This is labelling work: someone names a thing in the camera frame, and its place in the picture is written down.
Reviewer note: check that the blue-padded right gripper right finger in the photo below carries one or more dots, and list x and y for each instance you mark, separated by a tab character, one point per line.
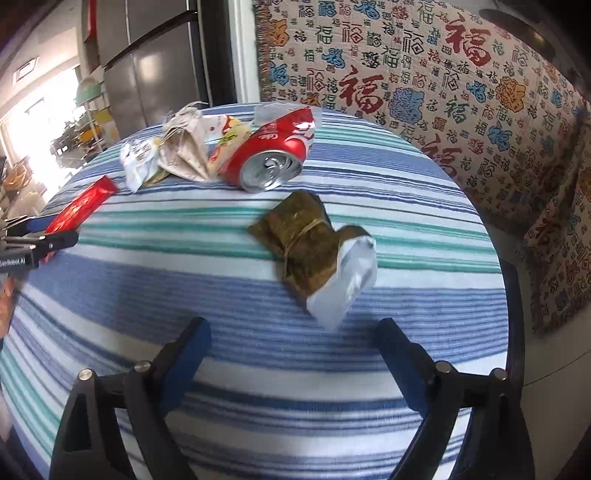
434	390

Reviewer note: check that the grey double-door refrigerator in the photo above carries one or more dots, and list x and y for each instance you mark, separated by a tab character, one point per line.
151	52

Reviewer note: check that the person's left hand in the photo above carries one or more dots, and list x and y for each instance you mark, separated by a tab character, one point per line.
7	304

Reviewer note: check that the red crushed soda can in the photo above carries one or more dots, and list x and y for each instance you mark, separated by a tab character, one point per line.
273	154

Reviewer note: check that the blue striped tablecloth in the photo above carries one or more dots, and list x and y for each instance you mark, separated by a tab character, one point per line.
277	396

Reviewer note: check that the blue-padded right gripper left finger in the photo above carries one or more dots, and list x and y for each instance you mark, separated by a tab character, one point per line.
153	389

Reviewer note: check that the white printed snack wrapper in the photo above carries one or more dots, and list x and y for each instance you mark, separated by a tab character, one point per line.
140	162

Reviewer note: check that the white paper bag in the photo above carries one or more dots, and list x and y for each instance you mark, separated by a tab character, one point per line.
183	151

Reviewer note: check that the yellow white food wrapper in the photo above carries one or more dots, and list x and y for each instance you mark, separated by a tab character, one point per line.
232	134

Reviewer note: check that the white storage rack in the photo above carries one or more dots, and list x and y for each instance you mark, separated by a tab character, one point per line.
89	90

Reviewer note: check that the brown leaf packet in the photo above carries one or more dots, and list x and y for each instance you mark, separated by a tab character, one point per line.
326	268

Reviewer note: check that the red snack packet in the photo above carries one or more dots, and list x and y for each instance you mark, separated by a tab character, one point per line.
78	211

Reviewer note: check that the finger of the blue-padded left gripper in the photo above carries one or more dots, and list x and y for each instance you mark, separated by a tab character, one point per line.
25	225
53	242

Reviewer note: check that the patterned fu character cloth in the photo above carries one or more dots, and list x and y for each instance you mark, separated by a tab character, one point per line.
499	119

